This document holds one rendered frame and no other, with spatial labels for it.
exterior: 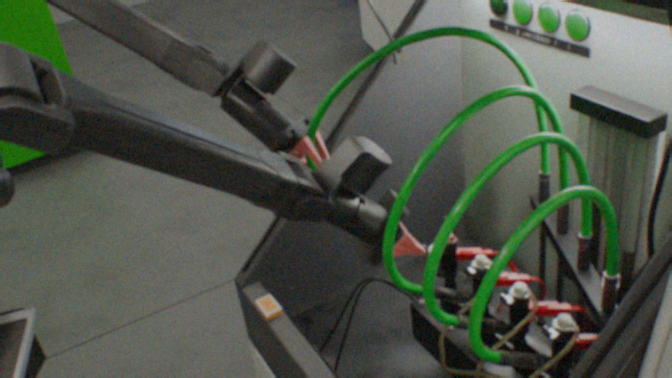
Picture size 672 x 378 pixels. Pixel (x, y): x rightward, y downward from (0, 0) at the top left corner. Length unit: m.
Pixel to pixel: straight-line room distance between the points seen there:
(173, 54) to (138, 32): 0.07
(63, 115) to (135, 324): 2.25
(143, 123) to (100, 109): 0.05
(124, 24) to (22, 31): 3.03
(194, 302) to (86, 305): 0.47
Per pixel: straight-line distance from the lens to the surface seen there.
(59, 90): 0.71
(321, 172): 0.93
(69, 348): 2.91
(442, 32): 1.01
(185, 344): 2.71
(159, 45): 1.09
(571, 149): 0.92
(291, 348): 1.18
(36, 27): 4.15
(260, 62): 1.05
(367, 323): 1.38
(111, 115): 0.72
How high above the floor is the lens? 1.75
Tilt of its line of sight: 30 degrees down
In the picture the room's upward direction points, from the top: 8 degrees counter-clockwise
